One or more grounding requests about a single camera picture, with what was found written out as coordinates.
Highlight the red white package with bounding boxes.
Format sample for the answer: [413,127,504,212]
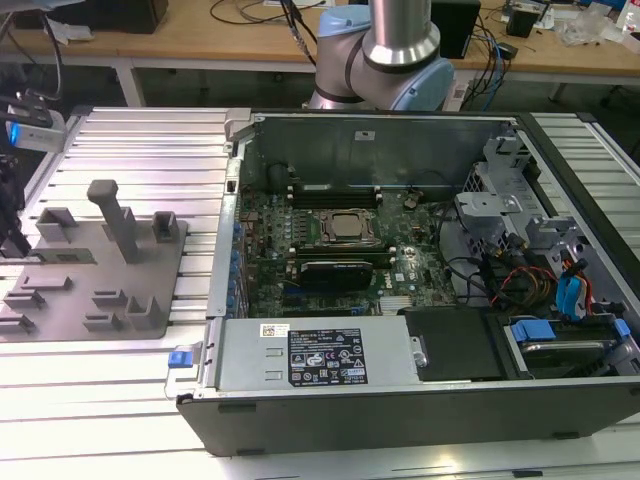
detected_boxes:
[614,0,640,31]

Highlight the grey parts rack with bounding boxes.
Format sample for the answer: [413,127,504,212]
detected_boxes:
[0,177,191,344]

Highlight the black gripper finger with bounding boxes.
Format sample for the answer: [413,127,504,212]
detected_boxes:
[0,223,33,262]

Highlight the blue data wire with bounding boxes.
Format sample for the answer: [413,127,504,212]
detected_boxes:
[555,272,594,324]

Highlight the wooden desk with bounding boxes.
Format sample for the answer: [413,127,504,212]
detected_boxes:
[0,0,640,109]

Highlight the black graphics card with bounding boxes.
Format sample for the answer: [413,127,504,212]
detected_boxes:
[298,258,375,292]

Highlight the black computer tower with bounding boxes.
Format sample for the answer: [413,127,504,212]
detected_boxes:
[438,0,483,60]

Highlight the hard disk in blue carrier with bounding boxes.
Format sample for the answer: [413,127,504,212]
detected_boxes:
[504,317,631,381]

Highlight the green motherboard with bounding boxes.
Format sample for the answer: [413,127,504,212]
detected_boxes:
[237,182,459,320]

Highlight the crumpled white paper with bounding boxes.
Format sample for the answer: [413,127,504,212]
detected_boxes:
[48,24,95,47]

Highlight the clear plastic bags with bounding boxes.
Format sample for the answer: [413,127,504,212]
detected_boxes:
[554,7,624,49]

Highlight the large black box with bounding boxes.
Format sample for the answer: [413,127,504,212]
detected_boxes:
[44,0,169,35]

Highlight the orange data wire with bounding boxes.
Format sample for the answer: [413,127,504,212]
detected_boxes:
[560,252,596,314]

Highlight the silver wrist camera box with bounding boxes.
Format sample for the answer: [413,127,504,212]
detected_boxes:
[4,89,68,152]

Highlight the red yellow black wire bundle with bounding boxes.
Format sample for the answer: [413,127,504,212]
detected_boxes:
[487,266,560,307]

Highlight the small black box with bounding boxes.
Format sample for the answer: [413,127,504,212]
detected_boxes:
[505,8,535,37]

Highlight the CPU with metal lid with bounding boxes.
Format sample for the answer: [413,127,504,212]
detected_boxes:
[332,213,369,238]

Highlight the silver chipset heatsink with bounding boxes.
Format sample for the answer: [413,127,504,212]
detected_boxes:
[378,295,415,317]

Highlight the metal CPU socket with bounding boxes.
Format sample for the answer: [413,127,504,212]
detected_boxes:
[317,207,385,246]

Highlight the grey power supply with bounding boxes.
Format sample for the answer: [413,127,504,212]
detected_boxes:
[214,319,417,394]

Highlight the open black PC case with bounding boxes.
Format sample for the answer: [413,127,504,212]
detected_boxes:
[164,107,640,459]

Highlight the black camera cable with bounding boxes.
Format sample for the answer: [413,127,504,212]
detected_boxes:
[0,9,66,104]

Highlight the grey case hinge bracket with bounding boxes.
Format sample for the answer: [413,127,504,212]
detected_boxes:
[222,108,251,147]

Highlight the black power supply label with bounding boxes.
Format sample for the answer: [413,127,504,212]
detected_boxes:
[288,327,370,387]

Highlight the black RAM slot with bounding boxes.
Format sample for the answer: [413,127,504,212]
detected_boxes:
[292,194,385,210]
[291,182,382,197]
[289,241,389,252]

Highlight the grey metal drive cage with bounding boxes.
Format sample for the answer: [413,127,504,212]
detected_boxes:
[453,134,544,241]

